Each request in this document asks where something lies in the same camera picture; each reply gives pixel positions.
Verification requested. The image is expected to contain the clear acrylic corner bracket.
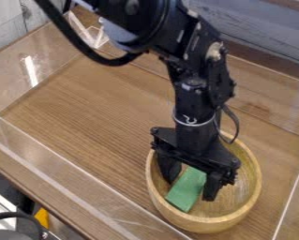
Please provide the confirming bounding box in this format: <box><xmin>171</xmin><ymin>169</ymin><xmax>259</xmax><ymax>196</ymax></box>
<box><xmin>68</xmin><ymin>11</ymin><xmax>110</xmax><ymax>50</ymax></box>

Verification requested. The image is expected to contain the green rectangular block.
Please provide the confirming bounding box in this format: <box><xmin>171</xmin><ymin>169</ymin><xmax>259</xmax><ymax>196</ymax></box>
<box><xmin>166</xmin><ymin>167</ymin><xmax>207</xmax><ymax>213</ymax></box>

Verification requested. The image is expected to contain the black cable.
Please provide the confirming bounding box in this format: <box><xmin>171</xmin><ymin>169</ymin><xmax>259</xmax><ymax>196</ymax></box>
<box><xmin>215</xmin><ymin>104</ymin><xmax>242</xmax><ymax>145</ymax></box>

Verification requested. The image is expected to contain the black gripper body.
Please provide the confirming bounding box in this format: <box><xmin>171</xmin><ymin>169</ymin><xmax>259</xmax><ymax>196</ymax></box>
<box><xmin>150</xmin><ymin>113</ymin><xmax>241</xmax><ymax>186</ymax></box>

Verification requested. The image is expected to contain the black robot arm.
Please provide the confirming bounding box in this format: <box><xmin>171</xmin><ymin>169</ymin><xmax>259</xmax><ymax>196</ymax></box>
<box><xmin>34</xmin><ymin>0</ymin><xmax>241</xmax><ymax>202</ymax></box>

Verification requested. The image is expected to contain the clear acrylic enclosure wall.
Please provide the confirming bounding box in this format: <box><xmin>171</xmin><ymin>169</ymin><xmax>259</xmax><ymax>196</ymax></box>
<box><xmin>0</xmin><ymin>24</ymin><xmax>299</xmax><ymax>240</ymax></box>

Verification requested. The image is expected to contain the yellow and black device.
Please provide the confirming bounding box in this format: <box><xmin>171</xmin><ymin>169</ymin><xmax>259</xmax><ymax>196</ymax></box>
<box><xmin>0</xmin><ymin>211</ymin><xmax>59</xmax><ymax>240</ymax></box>

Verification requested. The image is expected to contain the brown wooden bowl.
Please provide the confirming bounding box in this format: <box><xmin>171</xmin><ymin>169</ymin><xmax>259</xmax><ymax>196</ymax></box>
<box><xmin>146</xmin><ymin>139</ymin><xmax>262</xmax><ymax>233</ymax></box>

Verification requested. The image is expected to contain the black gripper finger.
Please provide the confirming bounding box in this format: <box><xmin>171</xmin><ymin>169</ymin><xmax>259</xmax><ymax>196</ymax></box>
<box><xmin>203</xmin><ymin>172</ymin><xmax>226</xmax><ymax>202</ymax></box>
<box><xmin>158</xmin><ymin>152</ymin><xmax>182</xmax><ymax>184</ymax></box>

